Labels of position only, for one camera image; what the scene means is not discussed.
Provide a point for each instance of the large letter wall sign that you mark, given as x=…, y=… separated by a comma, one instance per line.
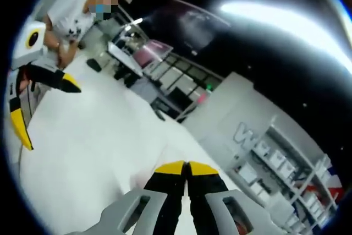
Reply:
x=242, y=136

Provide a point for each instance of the black flat device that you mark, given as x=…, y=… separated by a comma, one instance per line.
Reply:
x=93, y=65

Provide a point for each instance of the large white box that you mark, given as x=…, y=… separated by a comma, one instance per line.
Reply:
x=248, y=174

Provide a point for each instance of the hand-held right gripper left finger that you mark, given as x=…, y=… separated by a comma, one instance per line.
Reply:
x=143, y=213

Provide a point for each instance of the green exit sign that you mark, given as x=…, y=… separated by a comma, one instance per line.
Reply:
x=209, y=86

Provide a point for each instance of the black framed glass partition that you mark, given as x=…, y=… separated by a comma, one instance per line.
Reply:
x=187, y=86

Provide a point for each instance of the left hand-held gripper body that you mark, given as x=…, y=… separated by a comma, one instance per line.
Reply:
x=27, y=53

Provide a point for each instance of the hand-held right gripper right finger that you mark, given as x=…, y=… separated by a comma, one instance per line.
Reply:
x=220, y=213

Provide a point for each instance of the dark hanging display screen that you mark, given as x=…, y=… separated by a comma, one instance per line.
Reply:
x=192, y=26

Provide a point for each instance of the grey metal shelf unit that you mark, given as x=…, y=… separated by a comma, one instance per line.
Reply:
x=302, y=147
x=327, y=180

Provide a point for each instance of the white storage bin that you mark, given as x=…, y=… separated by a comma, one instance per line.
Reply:
x=284, y=166
x=274, y=157
x=260, y=147

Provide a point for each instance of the row of white bins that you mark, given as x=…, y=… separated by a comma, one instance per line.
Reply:
x=313, y=207

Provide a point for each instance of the grey desk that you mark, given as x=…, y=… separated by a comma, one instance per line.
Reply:
x=123, y=56

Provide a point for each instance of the long ceiling light strip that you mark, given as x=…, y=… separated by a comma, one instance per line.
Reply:
x=275, y=17

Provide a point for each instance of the red blue wall banner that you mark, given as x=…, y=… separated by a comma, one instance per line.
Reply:
x=327, y=191

